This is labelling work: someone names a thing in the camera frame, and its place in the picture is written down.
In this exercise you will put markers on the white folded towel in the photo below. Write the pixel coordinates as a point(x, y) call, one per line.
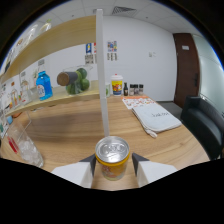
point(156, 118)

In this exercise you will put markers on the yellow drink can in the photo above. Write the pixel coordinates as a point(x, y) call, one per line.
point(112, 160)

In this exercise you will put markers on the small spice jar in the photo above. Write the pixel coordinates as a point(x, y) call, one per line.
point(140, 89)
point(136, 90)
point(131, 90)

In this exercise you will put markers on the blue wall poster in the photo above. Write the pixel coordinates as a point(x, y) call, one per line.
point(88, 53)

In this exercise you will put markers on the small dark bottle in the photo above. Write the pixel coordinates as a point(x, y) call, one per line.
point(125, 90)

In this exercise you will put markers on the lime jar with cork lid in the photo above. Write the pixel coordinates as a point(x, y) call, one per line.
point(75, 81)

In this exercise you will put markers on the ceiling air vent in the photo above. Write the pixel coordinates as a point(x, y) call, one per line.
point(124, 10)

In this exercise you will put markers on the red wall poster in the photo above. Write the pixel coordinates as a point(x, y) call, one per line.
point(94, 53)

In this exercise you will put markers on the multicolour wall poster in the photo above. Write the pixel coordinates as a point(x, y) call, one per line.
point(112, 50)

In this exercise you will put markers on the white-framed wooden shelf rack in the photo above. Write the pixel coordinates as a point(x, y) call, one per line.
point(66, 38)

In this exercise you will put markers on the clear glass with ice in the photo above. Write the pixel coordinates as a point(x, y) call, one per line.
point(28, 150)

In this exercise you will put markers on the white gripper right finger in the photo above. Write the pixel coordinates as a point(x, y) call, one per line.
point(153, 171)

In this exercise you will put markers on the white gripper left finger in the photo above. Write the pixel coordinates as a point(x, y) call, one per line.
point(75, 173)

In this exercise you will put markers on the orange menu card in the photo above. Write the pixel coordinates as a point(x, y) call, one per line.
point(136, 101)

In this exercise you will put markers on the blue liquid bottle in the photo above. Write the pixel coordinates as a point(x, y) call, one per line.
point(44, 87)

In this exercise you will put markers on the brown door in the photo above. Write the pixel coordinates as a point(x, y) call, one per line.
point(186, 70)

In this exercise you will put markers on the black armchair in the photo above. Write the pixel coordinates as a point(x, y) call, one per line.
point(205, 125)

